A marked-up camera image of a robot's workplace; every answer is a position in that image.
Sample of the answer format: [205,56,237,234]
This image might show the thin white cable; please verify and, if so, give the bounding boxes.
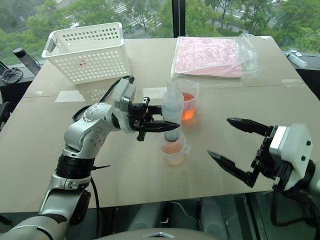
[171,200,204,231]

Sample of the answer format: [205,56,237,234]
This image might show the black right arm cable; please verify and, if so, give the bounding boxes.
[271,183,320,228]

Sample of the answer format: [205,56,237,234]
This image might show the clear plastic bag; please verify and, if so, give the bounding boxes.
[170,33,265,80]

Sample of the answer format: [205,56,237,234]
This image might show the short clear plastic cup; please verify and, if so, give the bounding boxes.
[160,136,192,166]

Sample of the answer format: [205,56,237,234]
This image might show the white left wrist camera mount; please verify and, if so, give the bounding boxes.
[112,76,138,135]

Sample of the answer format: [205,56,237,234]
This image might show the black side desk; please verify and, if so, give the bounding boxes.
[282,49,320,86]
[0,62,41,105]

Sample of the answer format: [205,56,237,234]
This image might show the black tangled cable bundle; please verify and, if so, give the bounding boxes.
[0,59,25,85]

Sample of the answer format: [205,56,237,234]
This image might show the black water bottle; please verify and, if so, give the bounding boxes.
[12,47,41,75]

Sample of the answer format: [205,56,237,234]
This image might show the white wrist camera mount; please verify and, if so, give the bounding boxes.
[112,76,138,135]
[269,122,313,191]

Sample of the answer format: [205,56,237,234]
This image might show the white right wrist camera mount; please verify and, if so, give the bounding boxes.
[269,122,313,191]

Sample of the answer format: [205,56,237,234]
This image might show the black window frame post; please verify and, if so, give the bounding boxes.
[172,0,187,39]

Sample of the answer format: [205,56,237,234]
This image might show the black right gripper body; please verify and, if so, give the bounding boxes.
[250,125,289,186]

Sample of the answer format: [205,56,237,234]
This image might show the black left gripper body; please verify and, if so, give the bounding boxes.
[127,96,155,142]

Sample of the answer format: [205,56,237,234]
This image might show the white perforated plastic basket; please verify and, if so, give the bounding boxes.
[41,21,132,86]

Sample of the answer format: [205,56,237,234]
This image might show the clear plastic squeeze bottle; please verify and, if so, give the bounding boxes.
[161,80,185,145]

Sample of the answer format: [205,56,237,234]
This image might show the tall clear measuring cup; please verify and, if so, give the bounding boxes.
[174,79,200,123]

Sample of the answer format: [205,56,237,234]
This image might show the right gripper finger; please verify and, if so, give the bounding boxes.
[207,150,261,189]
[226,117,274,137]

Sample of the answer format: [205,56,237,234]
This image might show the pink paper stack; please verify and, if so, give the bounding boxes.
[171,36,244,80]

